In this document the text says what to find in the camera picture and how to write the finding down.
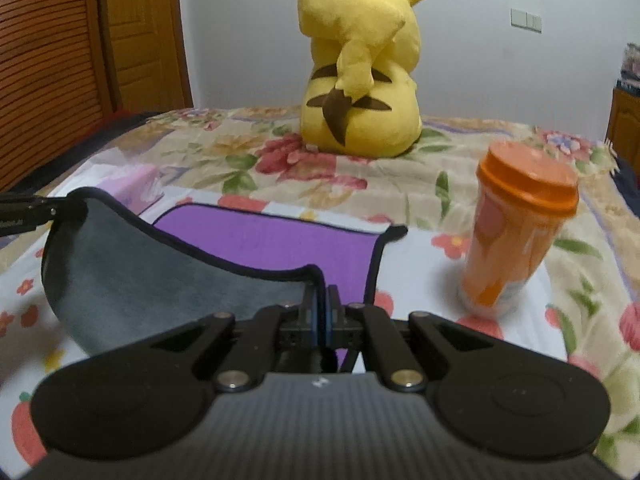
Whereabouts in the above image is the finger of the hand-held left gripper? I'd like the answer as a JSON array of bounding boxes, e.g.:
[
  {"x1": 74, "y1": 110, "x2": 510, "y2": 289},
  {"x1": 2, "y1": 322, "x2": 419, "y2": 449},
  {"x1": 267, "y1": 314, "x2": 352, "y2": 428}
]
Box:
[{"x1": 0, "y1": 194, "x2": 60, "y2": 237}]

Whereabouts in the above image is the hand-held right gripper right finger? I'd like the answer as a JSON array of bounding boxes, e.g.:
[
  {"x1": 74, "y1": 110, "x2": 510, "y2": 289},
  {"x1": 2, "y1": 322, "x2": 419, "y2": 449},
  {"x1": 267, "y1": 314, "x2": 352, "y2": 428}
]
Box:
[{"x1": 326, "y1": 284, "x2": 497, "y2": 394}]

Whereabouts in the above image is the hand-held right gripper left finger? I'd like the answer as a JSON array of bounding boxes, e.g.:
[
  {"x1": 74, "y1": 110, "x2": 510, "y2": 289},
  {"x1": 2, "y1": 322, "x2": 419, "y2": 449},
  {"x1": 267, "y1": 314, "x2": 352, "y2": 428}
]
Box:
[{"x1": 149, "y1": 280, "x2": 322, "y2": 394}]

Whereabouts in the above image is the purple and grey towel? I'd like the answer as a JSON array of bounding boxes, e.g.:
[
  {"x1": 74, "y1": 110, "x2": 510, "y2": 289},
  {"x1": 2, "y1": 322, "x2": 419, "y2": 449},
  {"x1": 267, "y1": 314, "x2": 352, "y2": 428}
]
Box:
[{"x1": 41, "y1": 186, "x2": 409, "y2": 361}]

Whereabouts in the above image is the pink tissue pack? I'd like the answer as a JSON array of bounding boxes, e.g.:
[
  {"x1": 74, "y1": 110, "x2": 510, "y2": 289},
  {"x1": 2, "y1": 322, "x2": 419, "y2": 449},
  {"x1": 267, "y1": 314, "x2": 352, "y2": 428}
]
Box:
[{"x1": 106, "y1": 163, "x2": 165, "y2": 222}]

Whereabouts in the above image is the floral blanket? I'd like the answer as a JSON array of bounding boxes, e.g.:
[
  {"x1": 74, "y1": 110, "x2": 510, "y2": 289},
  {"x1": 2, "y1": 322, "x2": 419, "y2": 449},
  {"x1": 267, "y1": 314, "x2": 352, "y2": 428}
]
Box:
[{"x1": 0, "y1": 105, "x2": 640, "y2": 480}]

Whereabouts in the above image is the wooden louvered wardrobe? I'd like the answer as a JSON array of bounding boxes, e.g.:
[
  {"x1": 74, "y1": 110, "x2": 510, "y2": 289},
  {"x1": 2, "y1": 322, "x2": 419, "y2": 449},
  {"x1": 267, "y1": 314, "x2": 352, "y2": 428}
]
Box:
[{"x1": 0, "y1": 0, "x2": 115, "y2": 194}]

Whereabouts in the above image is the orange cup with lid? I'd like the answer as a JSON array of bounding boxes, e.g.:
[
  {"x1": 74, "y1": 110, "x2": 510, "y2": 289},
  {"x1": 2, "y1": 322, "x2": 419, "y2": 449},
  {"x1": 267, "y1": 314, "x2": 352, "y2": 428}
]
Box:
[{"x1": 459, "y1": 140, "x2": 581, "y2": 318}]

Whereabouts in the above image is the wooden door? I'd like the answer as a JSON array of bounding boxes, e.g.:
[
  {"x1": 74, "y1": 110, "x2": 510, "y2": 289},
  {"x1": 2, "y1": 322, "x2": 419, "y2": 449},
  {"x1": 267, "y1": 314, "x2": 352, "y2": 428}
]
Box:
[{"x1": 99, "y1": 0, "x2": 195, "y2": 114}]

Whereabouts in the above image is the yellow plush toy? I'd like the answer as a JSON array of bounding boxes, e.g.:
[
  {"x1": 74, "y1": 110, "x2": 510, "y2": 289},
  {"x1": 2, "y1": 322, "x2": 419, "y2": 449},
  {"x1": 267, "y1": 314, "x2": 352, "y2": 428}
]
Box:
[{"x1": 297, "y1": 0, "x2": 451, "y2": 157}]

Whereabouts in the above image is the dark cloth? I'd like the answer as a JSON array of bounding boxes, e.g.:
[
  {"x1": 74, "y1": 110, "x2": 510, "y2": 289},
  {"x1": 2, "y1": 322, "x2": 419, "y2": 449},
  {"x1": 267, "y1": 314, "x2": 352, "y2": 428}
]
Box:
[{"x1": 612, "y1": 157, "x2": 640, "y2": 193}]

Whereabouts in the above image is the wooden cabinet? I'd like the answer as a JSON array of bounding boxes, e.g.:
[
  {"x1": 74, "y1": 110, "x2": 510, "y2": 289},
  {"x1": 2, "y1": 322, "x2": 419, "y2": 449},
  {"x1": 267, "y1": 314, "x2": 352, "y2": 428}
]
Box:
[{"x1": 604, "y1": 87, "x2": 640, "y2": 162}]

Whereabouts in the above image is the stack of books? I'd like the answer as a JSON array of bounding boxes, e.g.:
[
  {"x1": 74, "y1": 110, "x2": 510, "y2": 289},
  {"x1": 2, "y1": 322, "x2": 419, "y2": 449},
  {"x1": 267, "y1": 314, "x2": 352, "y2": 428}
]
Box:
[{"x1": 615, "y1": 42, "x2": 640, "y2": 94}]

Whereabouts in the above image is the white wall switch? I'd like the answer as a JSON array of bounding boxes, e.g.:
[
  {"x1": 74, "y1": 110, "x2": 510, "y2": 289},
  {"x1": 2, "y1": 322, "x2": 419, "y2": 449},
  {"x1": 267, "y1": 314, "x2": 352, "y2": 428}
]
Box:
[{"x1": 510, "y1": 8, "x2": 543, "y2": 35}]

